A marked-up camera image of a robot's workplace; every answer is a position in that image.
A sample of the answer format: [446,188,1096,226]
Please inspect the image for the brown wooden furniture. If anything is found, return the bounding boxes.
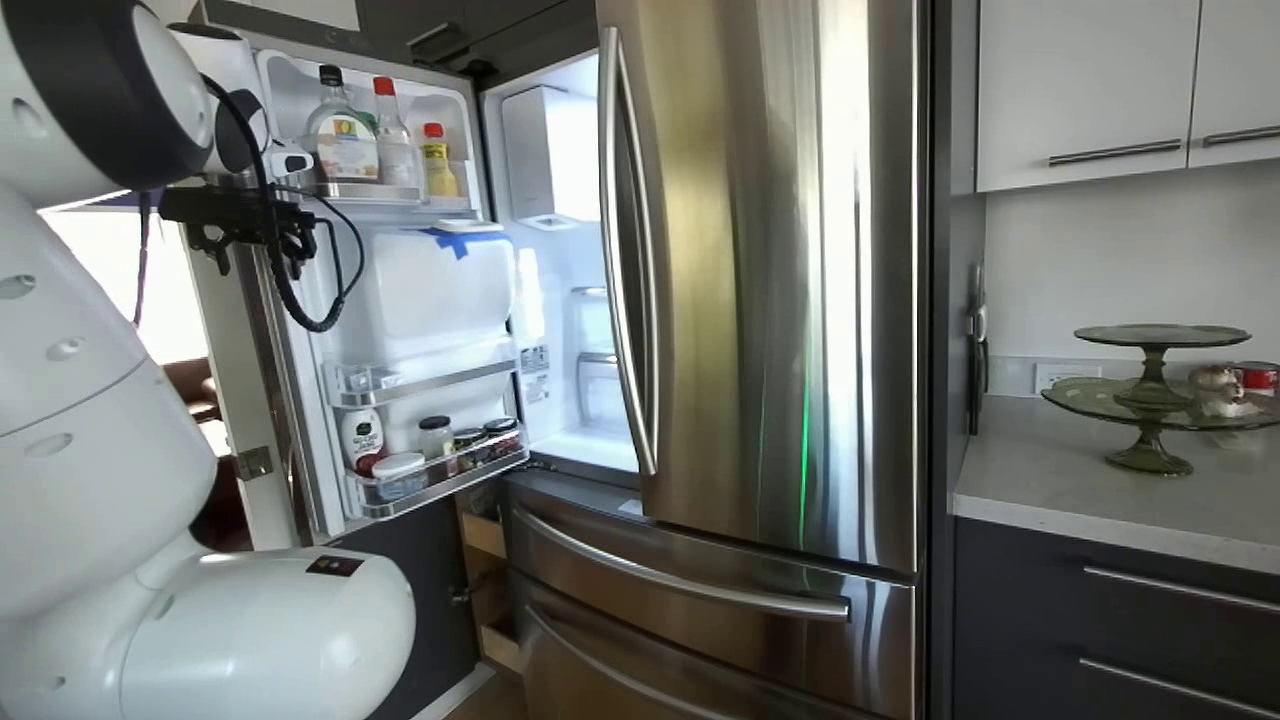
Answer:
[166,357,225,426]

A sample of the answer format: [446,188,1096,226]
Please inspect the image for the wide cabinet door handle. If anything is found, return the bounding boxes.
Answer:
[1046,138,1183,171]

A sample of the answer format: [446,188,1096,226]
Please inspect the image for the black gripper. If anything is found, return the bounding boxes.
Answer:
[155,177,280,279]

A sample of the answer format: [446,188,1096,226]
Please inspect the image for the deep steel freezer drawer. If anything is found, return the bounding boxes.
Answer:
[511,576,874,720]

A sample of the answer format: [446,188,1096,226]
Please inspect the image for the dark slim wall-hung utensil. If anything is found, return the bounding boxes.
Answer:
[959,260,994,441]

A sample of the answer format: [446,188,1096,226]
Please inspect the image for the wide white cabinet door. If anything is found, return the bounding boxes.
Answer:
[973,0,1195,195]

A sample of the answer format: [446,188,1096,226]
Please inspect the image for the plain door curved steel handle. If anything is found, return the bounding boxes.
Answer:
[594,22,667,479]

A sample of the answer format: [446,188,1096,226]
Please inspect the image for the shallow drawer steel handle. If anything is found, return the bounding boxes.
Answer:
[510,510,856,629]

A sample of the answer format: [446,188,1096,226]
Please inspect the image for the yellow bottle with red cap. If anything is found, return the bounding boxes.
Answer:
[416,119,463,205]

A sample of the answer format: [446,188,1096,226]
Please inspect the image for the white fridge interior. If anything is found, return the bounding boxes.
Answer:
[478,49,649,479]

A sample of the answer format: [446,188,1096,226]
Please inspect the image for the blue tape strip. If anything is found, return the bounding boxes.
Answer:
[419,219,510,263]

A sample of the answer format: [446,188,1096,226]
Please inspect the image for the pale lidded jar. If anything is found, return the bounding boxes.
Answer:
[411,413,456,464]

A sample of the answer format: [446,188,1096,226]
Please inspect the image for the red capped clear bottle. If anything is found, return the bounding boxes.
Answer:
[369,76,419,193]

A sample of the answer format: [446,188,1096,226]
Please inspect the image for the small pale cup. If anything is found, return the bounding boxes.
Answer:
[1189,365,1241,405]

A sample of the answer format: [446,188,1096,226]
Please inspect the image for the white flat tub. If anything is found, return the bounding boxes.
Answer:
[369,454,432,494]

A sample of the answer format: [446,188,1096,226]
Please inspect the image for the steel base cabinet handle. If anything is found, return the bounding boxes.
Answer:
[1074,652,1280,720]
[1077,564,1280,621]

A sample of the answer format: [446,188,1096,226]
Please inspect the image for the dark small jar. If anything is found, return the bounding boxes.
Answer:
[451,421,494,467]
[480,418,524,460]

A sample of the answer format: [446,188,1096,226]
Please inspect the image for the narrow cabinet door handle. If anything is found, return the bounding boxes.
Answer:
[1194,119,1280,153]

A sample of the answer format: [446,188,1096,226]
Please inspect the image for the dark grey base cabinet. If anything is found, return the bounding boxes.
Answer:
[946,518,1280,720]

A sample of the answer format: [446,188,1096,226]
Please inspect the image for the steel fridge door with dispenser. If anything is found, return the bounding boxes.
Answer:
[250,46,536,545]

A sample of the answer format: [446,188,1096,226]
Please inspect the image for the wooden pantry pull-out shelf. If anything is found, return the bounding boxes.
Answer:
[472,617,527,678]
[456,511,511,564]

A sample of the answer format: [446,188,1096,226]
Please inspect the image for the shallow steel fridge drawer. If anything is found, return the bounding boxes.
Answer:
[502,474,924,717]

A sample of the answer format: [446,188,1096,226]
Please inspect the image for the small red white container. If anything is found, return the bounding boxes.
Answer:
[1233,362,1280,402]

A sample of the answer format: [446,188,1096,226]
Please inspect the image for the narrow white cabinet door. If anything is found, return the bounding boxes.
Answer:
[1183,0,1280,171]

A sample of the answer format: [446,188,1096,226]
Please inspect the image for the white squat bottle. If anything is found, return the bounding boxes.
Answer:
[338,405,391,474]

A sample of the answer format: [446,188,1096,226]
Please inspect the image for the white door frame post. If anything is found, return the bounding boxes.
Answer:
[183,243,300,554]

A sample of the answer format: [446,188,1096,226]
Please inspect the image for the black capped dressing bottle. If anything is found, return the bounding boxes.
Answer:
[314,60,384,188]

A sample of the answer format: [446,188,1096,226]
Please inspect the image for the deep drawer steel handle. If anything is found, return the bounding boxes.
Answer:
[520,600,733,720]

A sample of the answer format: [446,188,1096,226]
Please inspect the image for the green glass tiered cake stand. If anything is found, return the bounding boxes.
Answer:
[1038,319,1280,479]

